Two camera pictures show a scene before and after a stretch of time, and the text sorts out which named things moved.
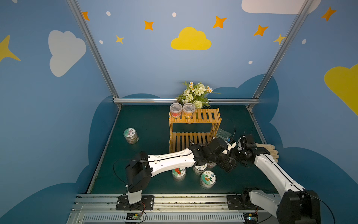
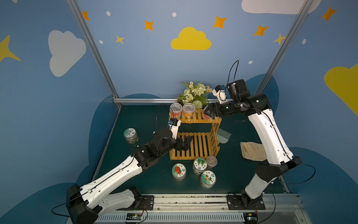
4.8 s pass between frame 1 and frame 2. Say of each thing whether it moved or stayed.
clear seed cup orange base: stayed
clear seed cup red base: stayed
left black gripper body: moved
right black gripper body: moved
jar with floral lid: stayed
